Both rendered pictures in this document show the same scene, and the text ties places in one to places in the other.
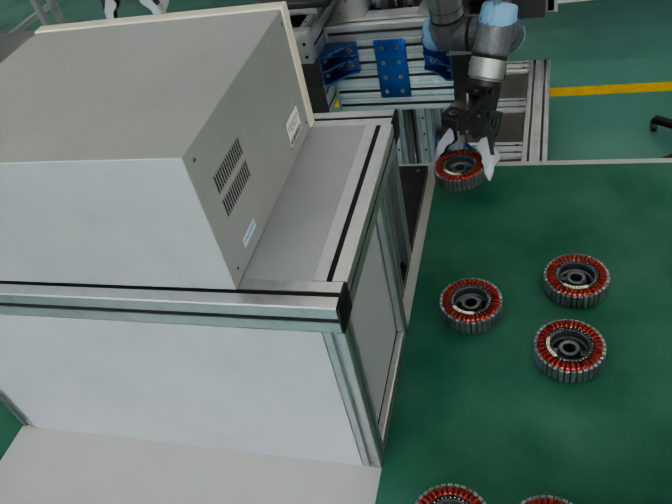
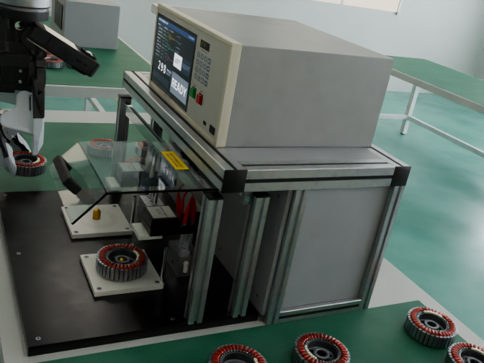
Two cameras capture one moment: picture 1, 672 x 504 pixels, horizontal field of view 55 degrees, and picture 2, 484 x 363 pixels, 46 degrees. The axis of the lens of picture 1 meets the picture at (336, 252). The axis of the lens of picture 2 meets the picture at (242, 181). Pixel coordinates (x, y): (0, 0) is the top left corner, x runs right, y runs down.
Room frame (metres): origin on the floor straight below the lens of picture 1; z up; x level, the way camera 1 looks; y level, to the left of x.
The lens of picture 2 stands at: (1.92, 1.08, 1.49)
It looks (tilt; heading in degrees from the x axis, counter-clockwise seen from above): 22 degrees down; 218
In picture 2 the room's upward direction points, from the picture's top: 11 degrees clockwise
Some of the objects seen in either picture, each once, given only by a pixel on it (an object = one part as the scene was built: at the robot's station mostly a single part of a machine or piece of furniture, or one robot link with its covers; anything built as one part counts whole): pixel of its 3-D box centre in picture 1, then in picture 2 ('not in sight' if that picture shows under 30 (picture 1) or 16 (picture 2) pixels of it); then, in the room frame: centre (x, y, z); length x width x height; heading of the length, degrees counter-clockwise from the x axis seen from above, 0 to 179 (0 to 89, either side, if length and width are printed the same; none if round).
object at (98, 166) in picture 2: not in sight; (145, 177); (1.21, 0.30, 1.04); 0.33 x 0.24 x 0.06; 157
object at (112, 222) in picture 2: not in sight; (96, 220); (1.10, 0.01, 0.78); 0.15 x 0.15 x 0.01; 67
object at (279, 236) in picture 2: not in sight; (213, 186); (0.91, 0.22, 0.92); 0.66 x 0.01 x 0.30; 67
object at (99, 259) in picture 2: not in sight; (122, 261); (1.19, 0.23, 0.80); 0.11 x 0.11 x 0.04
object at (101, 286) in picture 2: not in sight; (120, 271); (1.19, 0.23, 0.78); 0.15 x 0.15 x 0.01; 67
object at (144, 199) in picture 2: not in sight; (151, 209); (0.97, 0.06, 0.80); 0.08 x 0.05 x 0.06; 67
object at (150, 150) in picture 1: (126, 139); (261, 72); (0.86, 0.26, 1.22); 0.44 x 0.39 x 0.20; 67
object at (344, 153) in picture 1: (165, 205); (248, 121); (0.85, 0.24, 1.09); 0.68 x 0.44 x 0.05; 67
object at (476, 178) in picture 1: (459, 169); (25, 163); (1.12, -0.31, 0.82); 0.11 x 0.11 x 0.04
